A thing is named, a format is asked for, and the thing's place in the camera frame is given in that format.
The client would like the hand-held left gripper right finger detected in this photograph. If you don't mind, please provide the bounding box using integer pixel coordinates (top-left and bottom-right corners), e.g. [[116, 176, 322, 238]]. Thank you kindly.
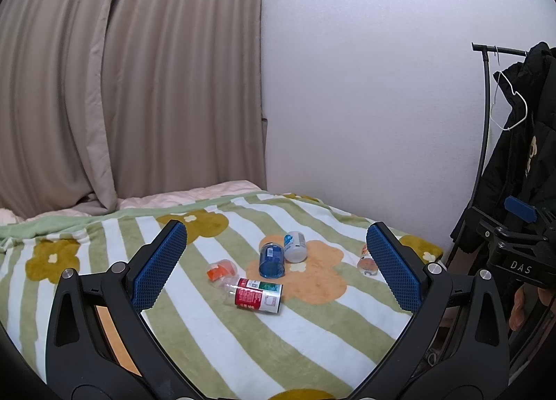
[[347, 222, 510, 400]]

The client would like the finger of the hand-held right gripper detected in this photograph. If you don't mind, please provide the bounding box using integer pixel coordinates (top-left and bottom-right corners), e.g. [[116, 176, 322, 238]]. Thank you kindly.
[[470, 196, 549, 247]]

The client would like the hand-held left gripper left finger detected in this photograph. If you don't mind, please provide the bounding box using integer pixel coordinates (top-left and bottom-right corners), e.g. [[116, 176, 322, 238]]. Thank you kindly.
[[44, 220, 206, 400]]

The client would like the clear cup with orange print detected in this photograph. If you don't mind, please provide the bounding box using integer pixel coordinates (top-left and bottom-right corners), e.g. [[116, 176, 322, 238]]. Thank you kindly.
[[206, 259, 237, 283]]

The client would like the white cup with blue label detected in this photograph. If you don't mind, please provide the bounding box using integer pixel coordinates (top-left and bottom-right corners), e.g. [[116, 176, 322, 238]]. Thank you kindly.
[[283, 231, 307, 264]]

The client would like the clear blue plastic cup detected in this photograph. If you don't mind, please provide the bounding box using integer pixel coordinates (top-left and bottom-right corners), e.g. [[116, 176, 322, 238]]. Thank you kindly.
[[259, 242, 286, 278]]

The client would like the person's right hand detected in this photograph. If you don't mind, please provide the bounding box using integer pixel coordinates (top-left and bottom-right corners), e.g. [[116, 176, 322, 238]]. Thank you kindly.
[[509, 285, 556, 333]]

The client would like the small clear bottle orange label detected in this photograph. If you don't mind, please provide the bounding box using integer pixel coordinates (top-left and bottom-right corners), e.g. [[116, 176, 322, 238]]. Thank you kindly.
[[357, 244, 378, 276]]

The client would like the black padded jacket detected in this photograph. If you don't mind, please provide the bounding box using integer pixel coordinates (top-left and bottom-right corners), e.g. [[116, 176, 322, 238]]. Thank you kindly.
[[451, 41, 556, 255]]

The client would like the pale pink duvet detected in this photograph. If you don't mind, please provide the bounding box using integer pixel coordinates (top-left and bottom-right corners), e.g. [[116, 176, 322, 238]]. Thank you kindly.
[[0, 180, 267, 225]]

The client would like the black metal clothes rack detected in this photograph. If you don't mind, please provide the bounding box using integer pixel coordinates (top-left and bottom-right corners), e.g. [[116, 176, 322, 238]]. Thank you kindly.
[[447, 42, 530, 270]]

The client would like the clear bottle with red label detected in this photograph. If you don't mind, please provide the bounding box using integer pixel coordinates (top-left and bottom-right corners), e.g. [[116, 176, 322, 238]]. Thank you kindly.
[[221, 277, 284, 314]]

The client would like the striped flower print blanket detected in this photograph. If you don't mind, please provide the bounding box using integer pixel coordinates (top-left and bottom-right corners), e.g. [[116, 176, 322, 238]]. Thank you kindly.
[[0, 192, 444, 400]]

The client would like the beige curtain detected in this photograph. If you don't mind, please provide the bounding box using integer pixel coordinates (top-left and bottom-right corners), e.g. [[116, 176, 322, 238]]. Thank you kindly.
[[0, 0, 267, 222]]

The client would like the white wire hanger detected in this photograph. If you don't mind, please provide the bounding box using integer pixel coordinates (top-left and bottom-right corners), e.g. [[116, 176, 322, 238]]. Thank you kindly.
[[491, 70, 529, 131]]

